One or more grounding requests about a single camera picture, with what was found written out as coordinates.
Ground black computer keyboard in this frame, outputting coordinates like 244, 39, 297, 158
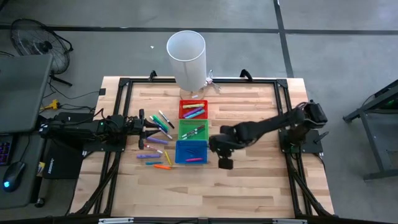
0, 140, 14, 167

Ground black floor cable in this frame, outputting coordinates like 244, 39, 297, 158
39, 77, 102, 114

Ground red plastic basket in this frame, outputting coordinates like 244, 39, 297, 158
178, 99, 209, 120

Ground green plastic basket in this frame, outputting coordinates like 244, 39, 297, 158
177, 119, 210, 141

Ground black floor fan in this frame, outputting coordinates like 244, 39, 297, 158
10, 18, 75, 87

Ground silver aluminium bracket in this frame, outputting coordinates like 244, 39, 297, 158
272, 218, 308, 224
98, 217, 135, 224

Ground green highlighter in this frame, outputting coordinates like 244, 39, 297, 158
151, 114, 170, 133

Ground purple Expo marker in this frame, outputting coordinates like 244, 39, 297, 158
180, 124, 206, 138

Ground yellow power plug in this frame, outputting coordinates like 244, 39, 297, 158
39, 98, 62, 112

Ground black box white print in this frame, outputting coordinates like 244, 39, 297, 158
42, 148, 84, 180

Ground black aluminium rig frame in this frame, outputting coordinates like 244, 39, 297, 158
67, 77, 336, 224

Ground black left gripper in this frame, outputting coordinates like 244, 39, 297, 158
131, 108, 160, 150

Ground black computer mouse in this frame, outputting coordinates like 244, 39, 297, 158
2, 161, 27, 193

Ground blue plastic basket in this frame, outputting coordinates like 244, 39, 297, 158
174, 139, 208, 165

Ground purple highlighter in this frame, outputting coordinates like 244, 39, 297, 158
182, 107, 203, 118
136, 153, 162, 160
146, 136, 170, 146

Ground black metal side table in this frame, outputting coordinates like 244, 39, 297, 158
343, 78, 398, 182

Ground teal highlighter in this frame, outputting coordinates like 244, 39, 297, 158
185, 109, 206, 120

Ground white lamp power cord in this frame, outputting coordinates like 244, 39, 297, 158
203, 70, 222, 93

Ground black Expo marker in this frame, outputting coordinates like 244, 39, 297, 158
158, 110, 175, 129

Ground grey desk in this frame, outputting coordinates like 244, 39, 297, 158
0, 132, 43, 210

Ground blue Expo marker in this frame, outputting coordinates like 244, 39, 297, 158
149, 115, 162, 129

